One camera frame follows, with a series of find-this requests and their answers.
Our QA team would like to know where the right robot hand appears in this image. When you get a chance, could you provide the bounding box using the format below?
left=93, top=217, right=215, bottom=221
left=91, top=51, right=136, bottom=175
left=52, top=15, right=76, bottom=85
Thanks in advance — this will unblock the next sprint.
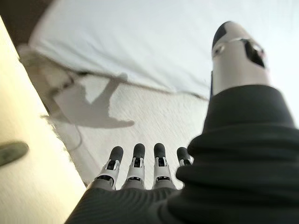
left=65, top=21, right=299, bottom=224

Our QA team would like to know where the white duvet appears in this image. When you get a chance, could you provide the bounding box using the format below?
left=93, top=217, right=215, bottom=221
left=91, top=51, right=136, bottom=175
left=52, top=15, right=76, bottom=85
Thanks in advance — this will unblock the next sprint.
left=28, top=0, right=299, bottom=100

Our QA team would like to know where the brown upholstered bed base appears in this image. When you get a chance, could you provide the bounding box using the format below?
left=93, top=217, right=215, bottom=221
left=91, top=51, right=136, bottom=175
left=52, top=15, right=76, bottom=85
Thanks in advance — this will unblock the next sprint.
left=0, top=0, right=55, bottom=46

